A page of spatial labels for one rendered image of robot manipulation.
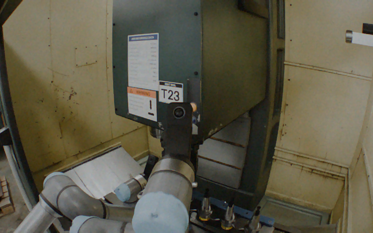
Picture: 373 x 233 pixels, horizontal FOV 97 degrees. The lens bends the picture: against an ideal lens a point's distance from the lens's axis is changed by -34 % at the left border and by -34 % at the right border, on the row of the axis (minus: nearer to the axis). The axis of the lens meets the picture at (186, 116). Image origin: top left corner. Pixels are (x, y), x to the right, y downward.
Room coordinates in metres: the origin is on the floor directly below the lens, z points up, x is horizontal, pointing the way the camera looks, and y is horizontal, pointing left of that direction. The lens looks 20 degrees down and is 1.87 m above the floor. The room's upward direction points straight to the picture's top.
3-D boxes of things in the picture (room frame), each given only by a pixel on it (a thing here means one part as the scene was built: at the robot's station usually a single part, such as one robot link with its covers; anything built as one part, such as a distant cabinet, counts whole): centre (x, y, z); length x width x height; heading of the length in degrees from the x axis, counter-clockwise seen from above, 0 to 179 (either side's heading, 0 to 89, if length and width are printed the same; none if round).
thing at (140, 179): (0.85, 0.21, 1.24); 0.08 x 0.05 x 0.08; 54
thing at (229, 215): (0.63, -0.17, 1.26); 0.04 x 0.04 x 0.07
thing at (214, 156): (1.38, -0.17, 1.16); 0.48 x 0.05 x 0.51; 53
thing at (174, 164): (0.33, 0.02, 1.63); 0.08 x 0.05 x 0.08; 83
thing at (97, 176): (1.41, 0.63, 0.75); 0.89 x 0.67 x 0.26; 143
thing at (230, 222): (0.64, -0.17, 1.21); 0.06 x 0.06 x 0.03
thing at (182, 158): (0.41, 0.01, 1.63); 0.12 x 0.08 x 0.09; 173
